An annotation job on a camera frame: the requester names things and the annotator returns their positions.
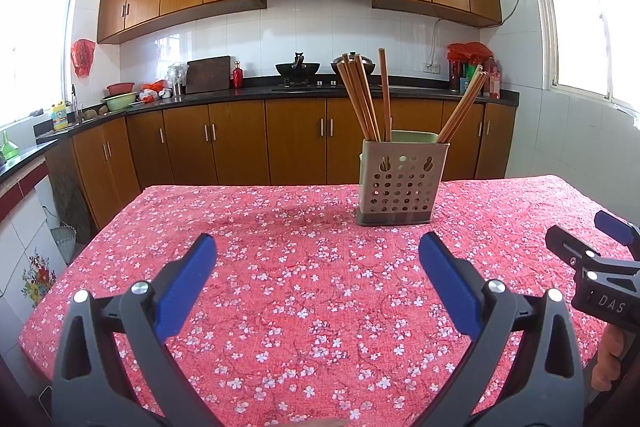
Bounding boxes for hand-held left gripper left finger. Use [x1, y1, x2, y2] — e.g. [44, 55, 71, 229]
[51, 233, 218, 427]

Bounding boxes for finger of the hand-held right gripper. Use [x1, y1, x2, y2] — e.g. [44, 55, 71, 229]
[594, 209, 640, 258]
[545, 224, 608, 280]

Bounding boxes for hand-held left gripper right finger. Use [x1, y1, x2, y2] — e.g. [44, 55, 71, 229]
[419, 232, 586, 427]

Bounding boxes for grey perforated chopstick holder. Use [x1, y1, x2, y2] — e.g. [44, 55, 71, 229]
[356, 130, 448, 226]

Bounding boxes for bamboo chopstick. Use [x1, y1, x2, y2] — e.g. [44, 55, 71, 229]
[342, 55, 377, 142]
[336, 63, 373, 142]
[442, 71, 490, 144]
[378, 48, 392, 142]
[436, 65, 485, 142]
[348, 53, 379, 142]
[353, 52, 382, 142]

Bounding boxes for person's right hand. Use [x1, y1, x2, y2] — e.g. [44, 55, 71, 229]
[592, 324, 626, 393]

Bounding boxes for red floral tablecloth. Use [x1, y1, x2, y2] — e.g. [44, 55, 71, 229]
[19, 174, 640, 427]

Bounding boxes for wooden lower kitchen cabinets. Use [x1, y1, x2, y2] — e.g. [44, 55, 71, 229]
[45, 99, 517, 233]

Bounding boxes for red label oil bottle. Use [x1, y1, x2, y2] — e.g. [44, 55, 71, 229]
[482, 57, 502, 99]

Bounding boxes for black kitchen countertop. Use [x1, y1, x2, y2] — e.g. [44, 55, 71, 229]
[0, 77, 520, 178]

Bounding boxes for green basin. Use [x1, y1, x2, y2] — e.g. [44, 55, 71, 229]
[102, 92, 138, 112]

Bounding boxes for red and white plastic bags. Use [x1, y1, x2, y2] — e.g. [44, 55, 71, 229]
[139, 79, 173, 102]

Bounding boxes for clear glass jar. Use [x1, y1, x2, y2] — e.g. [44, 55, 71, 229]
[167, 63, 188, 96]

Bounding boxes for dark wooden cutting board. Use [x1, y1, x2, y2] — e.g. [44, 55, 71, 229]
[186, 56, 232, 95]

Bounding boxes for black gas hob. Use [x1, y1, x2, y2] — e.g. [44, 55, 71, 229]
[270, 77, 416, 94]

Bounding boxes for black wok with lid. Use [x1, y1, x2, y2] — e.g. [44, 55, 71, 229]
[330, 52, 376, 75]

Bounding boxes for hanging red plastic bag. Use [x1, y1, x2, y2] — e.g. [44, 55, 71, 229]
[71, 39, 96, 78]

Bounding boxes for white wire basket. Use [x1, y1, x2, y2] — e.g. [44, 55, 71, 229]
[49, 222, 78, 265]

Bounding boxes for window with white frame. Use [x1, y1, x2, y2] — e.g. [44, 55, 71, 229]
[524, 0, 640, 128]
[0, 0, 81, 132]

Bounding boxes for white cable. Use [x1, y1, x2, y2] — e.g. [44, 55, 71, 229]
[431, 0, 533, 68]

